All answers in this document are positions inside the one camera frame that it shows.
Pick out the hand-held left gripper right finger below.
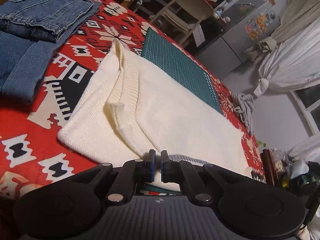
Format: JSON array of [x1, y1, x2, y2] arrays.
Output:
[[161, 150, 251, 205]]

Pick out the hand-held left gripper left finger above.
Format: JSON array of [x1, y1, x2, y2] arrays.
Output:
[[71, 149, 157, 205]]

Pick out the white knit vest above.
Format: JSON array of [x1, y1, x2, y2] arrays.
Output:
[[57, 38, 252, 193]]

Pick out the grey garment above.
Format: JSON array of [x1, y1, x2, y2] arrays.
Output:
[[229, 92, 257, 135]]

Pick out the green cutting mat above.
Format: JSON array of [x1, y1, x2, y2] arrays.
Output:
[[140, 27, 224, 195]]

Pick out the wooden nightstand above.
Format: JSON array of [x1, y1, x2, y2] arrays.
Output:
[[261, 148, 278, 186]]

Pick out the red patterned blanket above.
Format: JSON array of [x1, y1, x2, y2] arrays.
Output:
[[0, 0, 267, 201]]

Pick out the grey refrigerator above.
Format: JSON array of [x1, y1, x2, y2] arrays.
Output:
[[194, 0, 282, 81]]

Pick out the long white curtain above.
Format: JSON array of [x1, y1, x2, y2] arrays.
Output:
[[287, 134, 320, 161]]

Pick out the window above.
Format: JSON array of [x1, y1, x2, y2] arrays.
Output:
[[289, 84, 320, 136]]

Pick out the beige tote bag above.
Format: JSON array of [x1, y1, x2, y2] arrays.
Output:
[[243, 36, 278, 62]]

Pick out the beige chair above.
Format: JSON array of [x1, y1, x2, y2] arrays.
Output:
[[148, 0, 215, 48]]

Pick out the knotted white curtain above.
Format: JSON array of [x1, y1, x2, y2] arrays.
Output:
[[253, 0, 320, 98]]

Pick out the group of fridge magnets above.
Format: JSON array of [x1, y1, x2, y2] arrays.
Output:
[[243, 11, 276, 41]]

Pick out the blue jeans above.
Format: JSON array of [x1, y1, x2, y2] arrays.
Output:
[[0, 0, 102, 106]]

